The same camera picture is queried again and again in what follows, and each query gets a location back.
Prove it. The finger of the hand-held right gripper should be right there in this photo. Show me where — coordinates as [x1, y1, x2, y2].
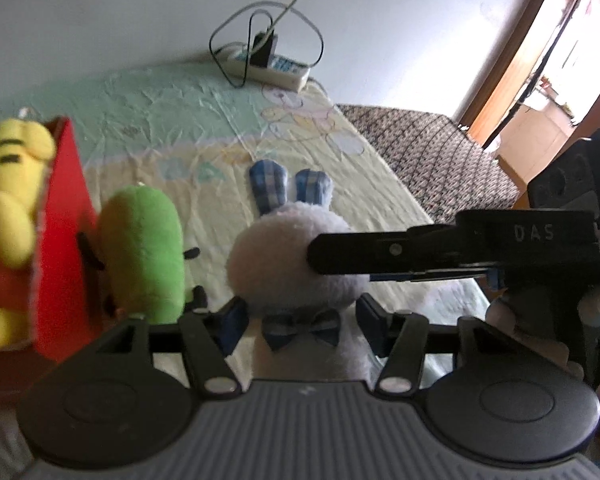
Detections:
[367, 265, 502, 287]
[306, 224, 463, 278]

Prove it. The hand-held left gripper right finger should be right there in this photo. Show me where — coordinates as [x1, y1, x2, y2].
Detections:
[355, 294, 523, 402]

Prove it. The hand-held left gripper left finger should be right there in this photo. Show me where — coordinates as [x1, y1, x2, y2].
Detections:
[85, 296, 251, 402]

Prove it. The white rabbit plush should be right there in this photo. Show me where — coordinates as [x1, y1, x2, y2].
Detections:
[227, 159, 376, 381]

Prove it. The green plush toy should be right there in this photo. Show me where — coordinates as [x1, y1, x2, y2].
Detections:
[80, 185, 208, 325]

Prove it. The red box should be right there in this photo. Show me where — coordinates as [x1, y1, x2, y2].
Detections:
[0, 116, 106, 401]

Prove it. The yellow plush toy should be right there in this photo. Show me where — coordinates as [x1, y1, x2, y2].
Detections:
[0, 117, 57, 352]

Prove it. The beige cabinet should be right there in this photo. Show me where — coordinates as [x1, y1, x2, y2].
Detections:
[497, 105, 581, 186]

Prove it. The white power strip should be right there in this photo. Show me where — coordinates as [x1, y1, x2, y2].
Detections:
[215, 42, 311, 92]

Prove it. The printed pastel bed sheet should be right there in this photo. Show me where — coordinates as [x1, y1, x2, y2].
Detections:
[0, 62, 491, 381]

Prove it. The black power adapter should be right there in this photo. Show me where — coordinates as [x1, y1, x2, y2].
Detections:
[251, 31, 279, 69]

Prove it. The wooden door frame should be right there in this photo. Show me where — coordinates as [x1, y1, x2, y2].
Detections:
[457, 0, 567, 143]

